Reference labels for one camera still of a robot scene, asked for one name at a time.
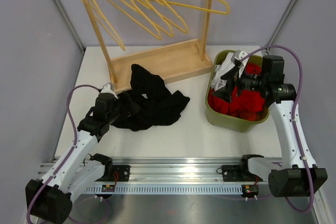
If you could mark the aluminium frame post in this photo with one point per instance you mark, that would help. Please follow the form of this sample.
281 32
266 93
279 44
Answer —
280 25
69 25

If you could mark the green plastic basket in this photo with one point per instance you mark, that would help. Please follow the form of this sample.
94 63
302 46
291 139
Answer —
226 121

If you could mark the black t shirt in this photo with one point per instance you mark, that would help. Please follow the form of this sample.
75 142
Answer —
157 105

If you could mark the wooden clothes rack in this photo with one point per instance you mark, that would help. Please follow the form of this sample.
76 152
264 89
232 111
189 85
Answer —
174 62

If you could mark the yellow hanger of orange shirt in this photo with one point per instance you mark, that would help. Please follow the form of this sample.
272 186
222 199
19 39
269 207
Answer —
98 16

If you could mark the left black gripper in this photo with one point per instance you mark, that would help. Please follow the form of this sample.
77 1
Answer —
130 108

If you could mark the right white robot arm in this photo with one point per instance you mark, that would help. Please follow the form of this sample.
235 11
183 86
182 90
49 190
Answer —
299 175

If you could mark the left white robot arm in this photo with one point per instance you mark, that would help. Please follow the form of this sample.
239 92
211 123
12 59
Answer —
51 198

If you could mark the red t shirt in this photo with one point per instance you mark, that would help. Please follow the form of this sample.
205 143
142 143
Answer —
252 68
246 106

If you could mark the left aluminium frame post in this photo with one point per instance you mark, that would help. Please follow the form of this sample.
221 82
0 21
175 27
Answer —
69 25

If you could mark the grey slotted cable duct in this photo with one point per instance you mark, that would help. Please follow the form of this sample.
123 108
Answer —
181 189

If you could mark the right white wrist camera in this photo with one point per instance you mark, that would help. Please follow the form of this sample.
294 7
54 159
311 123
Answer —
240 61

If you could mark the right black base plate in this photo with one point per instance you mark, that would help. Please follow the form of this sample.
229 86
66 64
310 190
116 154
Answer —
241 173

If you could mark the right aluminium frame post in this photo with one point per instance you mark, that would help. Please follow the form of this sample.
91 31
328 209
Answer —
280 25

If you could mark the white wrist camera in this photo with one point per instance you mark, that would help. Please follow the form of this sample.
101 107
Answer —
109 88
240 61

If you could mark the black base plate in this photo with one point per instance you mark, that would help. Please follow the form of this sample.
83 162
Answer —
119 172
241 173

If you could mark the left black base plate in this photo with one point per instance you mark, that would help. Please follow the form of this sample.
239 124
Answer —
119 172

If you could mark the white t shirt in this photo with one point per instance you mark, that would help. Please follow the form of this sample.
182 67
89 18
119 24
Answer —
217 83

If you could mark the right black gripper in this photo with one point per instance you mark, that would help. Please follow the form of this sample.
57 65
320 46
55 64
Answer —
233 80

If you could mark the aluminium mounting rail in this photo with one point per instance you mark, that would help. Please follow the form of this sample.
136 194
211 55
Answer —
168 170

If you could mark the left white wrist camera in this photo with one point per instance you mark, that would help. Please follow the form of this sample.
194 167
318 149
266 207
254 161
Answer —
109 88

